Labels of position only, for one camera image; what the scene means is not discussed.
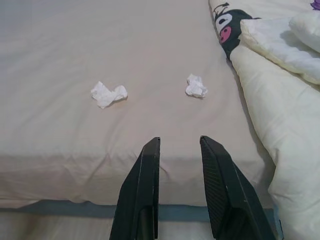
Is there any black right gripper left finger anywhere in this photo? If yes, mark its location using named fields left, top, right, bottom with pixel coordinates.
left=108, top=136, right=161, bottom=240

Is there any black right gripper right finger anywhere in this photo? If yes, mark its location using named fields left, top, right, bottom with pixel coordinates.
left=199, top=135, right=283, bottom=240

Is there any white tissue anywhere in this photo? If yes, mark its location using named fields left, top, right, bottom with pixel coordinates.
left=184, top=72, right=209, bottom=99
left=90, top=80, right=129, bottom=110

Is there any cream cartoon print blanket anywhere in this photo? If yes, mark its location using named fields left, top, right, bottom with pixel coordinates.
left=208, top=0, right=320, bottom=240

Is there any cream bed mattress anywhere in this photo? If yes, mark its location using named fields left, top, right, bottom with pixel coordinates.
left=0, top=0, right=276, bottom=209

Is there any folded white fleece blanket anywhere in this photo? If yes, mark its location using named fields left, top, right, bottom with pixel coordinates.
left=239, top=10, right=320, bottom=85

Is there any dark teal bed frame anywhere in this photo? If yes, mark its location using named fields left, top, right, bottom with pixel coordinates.
left=0, top=199, right=281, bottom=224

